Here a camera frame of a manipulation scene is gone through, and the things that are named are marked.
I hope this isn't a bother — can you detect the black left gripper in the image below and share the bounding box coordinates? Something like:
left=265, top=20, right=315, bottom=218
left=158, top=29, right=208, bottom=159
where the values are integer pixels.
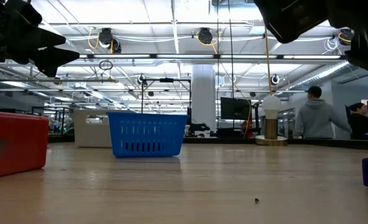
left=0, top=0, right=80, bottom=78

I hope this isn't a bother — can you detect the large red plastic box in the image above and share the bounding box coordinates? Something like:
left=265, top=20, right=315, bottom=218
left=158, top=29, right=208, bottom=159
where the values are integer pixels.
left=0, top=110, right=50, bottom=180

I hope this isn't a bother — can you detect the long ceiling light bar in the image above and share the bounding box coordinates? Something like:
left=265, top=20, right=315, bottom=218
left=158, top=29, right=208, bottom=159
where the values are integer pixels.
left=78, top=54, right=348, bottom=60

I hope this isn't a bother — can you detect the beige plastic bin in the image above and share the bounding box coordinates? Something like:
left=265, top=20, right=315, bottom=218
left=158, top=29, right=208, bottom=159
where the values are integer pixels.
left=73, top=108, right=132, bottom=149

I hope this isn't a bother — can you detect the blue plastic basket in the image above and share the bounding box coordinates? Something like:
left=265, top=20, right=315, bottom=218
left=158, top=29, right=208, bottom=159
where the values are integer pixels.
left=106, top=111, right=188, bottom=158

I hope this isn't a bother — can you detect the white square pillar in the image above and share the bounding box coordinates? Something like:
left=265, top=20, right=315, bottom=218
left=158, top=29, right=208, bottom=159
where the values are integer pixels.
left=191, top=64, right=216, bottom=133

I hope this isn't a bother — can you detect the black monitor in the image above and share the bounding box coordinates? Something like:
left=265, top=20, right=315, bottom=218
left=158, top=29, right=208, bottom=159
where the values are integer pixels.
left=220, top=96, right=252, bottom=121

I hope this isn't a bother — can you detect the red orange distant object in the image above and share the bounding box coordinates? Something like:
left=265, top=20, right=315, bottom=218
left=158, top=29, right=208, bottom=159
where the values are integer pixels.
left=241, top=120, right=254, bottom=140

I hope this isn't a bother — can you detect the white bulb lamp wooden base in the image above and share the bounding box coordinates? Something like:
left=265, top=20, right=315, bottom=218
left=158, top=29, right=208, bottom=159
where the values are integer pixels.
left=254, top=95, right=288, bottom=146

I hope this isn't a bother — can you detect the standing person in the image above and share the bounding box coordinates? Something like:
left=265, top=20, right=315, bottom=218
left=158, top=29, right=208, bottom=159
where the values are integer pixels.
left=293, top=85, right=352, bottom=140

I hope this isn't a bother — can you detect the seated person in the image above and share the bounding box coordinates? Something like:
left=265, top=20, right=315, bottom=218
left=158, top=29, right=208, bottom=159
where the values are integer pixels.
left=348, top=102, right=368, bottom=141

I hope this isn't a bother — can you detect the black coiled cable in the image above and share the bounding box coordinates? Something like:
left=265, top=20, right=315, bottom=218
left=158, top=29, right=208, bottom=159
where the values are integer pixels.
left=98, top=60, right=114, bottom=71

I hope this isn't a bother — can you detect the low black aluminium frame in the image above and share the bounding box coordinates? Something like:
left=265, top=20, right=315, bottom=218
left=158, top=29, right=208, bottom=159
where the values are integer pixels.
left=30, top=105, right=75, bottom=135

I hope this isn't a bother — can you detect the black table border rail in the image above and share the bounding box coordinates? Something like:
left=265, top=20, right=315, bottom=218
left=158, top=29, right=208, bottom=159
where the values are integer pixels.
left=47, top=133, right=368, bottom=152

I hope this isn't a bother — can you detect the yellow hanging cord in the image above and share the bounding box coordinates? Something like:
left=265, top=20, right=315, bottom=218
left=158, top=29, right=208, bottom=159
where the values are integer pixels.
left=264, top=27, right=274, bottom=96

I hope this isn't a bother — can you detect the silver ventilation duct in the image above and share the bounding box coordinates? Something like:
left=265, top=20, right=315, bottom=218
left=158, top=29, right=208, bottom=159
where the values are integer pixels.
left=291, top=60, right=349, bottom=90

